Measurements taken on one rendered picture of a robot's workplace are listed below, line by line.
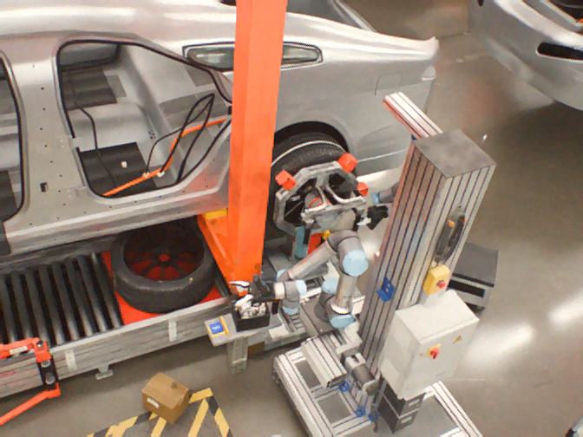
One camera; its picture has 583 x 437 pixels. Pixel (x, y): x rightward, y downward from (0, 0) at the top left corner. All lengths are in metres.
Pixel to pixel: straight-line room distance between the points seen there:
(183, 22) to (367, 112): 1.29
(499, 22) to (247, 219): 3.23
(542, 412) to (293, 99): 2.49
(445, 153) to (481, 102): 4.32
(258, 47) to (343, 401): 2.11
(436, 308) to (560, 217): 2.92
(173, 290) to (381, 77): 1.78
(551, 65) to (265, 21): 3.28
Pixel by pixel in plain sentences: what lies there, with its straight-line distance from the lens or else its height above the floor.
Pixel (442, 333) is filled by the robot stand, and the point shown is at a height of 1.23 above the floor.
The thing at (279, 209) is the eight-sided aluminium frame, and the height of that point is 0.89.
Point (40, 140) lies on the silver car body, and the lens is 3.61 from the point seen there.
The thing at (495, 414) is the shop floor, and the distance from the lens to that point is 4.55.
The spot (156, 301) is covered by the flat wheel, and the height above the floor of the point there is 0.41.
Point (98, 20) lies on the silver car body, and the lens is 3.53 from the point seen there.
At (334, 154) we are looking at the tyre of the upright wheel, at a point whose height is 1.15.
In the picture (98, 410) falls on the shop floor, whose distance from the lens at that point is 4.26.
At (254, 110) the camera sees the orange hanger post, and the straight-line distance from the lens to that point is 3.12.
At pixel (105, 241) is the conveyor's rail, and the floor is 0.33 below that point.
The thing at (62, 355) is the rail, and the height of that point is 0.33.
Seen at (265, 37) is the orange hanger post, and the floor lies 2.22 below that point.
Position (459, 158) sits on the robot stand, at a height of 2.03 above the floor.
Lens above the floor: 3.65
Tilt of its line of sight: 45 degrees down
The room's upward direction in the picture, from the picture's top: 8 degrees clockwise
